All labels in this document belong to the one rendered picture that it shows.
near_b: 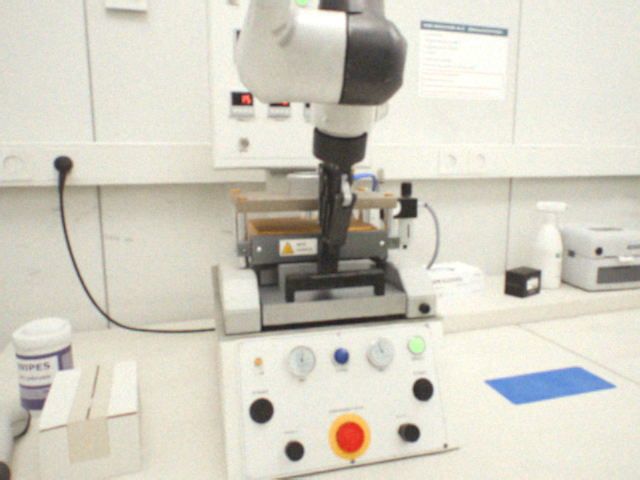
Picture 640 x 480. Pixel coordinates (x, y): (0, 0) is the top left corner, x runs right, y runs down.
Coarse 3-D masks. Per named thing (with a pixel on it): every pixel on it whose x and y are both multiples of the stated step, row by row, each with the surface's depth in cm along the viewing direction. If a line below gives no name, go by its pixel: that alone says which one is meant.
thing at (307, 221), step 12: (300, 216) 89; (312, 216) 88; (252, 228) 88; (264, 228) 83; (276, 228) 83; (288, 228) 83; (300, 228) 83; (312, 228) 83; (348, 228) 84; (360, 228) 84; (372, 228) 85
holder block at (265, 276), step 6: (252, 264) 94; (258, 264) 85; (372, 264) 86; (258, 270) 83; (264, 270) 81; (270, 270) 81; (276, 270) 82; (258, 276) 84; (264, 276) 81; (270, 276) 82; (276, 276) 82; (264, 282) 81; (270, 282) 82; (276, 282) 82
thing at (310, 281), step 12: (288, 276) 71; (300, 276) 71; (312, 276) 72; (324, 276) 72; (336, 276) 73; (348, 276) 73; (360, 276) 74; (372, 276) 74; (288, 288) 71; (300, 288) 71; (312, 288) 72; (324, 288) 72; (336, 288) 73; (384, 288) 75; (288, 300) 71
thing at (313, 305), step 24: (288, 264) 78; (312, 264) 79; (360, 264) 81; (264, 288) 79; (360, 288) 79; (264, 312) 71; (288, 312) 72; (312, 312) 72; (336, 312) 73; (360, 312) 74; (384, 312) 75
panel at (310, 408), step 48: (288, 336) 72; (336, 336) 73; (384, 336) 75; (432, 336) 77; (240, 384) 68; (288, 384) 70; (336, 384) 71; (384, 384) 73; (432, 384) 74; (240, 432) 67; (288, 432) 68; (336, 432) 69; (384, 432) 71; (432, 432) 73
